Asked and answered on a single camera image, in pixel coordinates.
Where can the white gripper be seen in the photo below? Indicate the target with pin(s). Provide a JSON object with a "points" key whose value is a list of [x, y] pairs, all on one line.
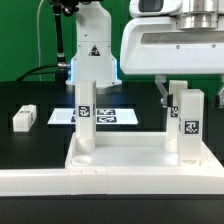
{"points": [[167, 37]]}

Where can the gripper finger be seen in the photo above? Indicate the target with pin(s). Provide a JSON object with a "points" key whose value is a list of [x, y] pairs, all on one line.
{"points": [[219, 97]]}

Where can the white desk top tray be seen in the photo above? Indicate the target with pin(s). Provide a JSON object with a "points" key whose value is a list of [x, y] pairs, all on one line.
{"points": [[135, 149]]}

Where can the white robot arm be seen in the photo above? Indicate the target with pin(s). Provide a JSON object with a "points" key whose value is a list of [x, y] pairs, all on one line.
{"points": [[93, 58]]}

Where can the white L-shaped fence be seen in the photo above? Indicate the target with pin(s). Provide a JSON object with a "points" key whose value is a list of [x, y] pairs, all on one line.
{"points": [[111, 181]]}

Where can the fiducial marker sheet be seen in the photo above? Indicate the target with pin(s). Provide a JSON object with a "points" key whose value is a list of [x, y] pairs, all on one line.
{"points": [[112, 116]]}

